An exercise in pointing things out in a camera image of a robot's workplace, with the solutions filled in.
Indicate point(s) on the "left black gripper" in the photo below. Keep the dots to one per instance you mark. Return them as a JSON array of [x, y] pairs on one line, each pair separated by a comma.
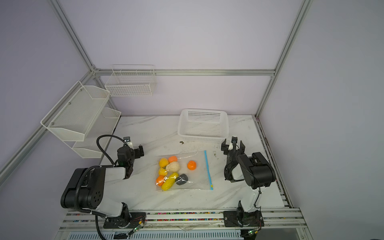
[[136, 151]]

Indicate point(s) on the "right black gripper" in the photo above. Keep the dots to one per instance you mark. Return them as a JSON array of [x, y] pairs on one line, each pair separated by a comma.
[[224, 148]]

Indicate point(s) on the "yellow peach fruit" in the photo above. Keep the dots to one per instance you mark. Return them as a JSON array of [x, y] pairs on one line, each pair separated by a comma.
[[163, 162]]

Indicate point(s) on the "small yellow lemon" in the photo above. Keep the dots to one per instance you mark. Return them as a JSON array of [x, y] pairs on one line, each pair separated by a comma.
[[162, 172]]

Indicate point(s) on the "orange tangerine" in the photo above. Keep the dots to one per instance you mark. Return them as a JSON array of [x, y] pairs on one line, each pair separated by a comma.
[[160, 180], [172, 159], [191, 165]]

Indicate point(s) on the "orange tangerine top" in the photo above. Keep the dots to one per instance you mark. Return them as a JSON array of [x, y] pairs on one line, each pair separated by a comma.
[[191, 165]]

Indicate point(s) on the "white garlic bulb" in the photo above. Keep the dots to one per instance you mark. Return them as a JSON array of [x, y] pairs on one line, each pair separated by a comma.
[[173, 167]]

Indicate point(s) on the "clear zip top bag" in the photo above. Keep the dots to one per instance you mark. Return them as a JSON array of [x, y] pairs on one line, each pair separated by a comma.
[[199, 179]]

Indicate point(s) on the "yellow green mango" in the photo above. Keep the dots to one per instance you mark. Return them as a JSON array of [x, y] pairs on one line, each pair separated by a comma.
[[170, 181]]

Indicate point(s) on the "dark avocado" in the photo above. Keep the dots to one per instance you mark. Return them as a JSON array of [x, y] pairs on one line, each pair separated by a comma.
[[182, 179]]

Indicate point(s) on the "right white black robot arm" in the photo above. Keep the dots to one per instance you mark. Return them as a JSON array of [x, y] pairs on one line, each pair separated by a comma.
[[257, 173]]

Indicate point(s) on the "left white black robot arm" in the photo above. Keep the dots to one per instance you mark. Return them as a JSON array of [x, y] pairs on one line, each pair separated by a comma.
[[85, 191]]

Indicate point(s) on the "white perforated plastic basket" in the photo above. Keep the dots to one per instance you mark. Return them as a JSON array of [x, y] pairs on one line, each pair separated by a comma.
[[203, 125]]

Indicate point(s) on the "white mesh two-tier shelf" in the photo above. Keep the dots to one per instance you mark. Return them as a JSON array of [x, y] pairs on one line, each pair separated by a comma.
[[80, 117]]

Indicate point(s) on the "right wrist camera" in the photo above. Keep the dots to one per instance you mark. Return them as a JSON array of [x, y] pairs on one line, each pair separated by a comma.
[[231, 146]]

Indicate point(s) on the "white wire wall basket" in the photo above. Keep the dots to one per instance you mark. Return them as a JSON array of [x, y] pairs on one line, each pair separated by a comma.
[[132, 80]]

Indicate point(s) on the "aluminium front rail base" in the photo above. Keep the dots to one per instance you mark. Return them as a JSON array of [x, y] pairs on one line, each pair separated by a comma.
[[282, 224]]

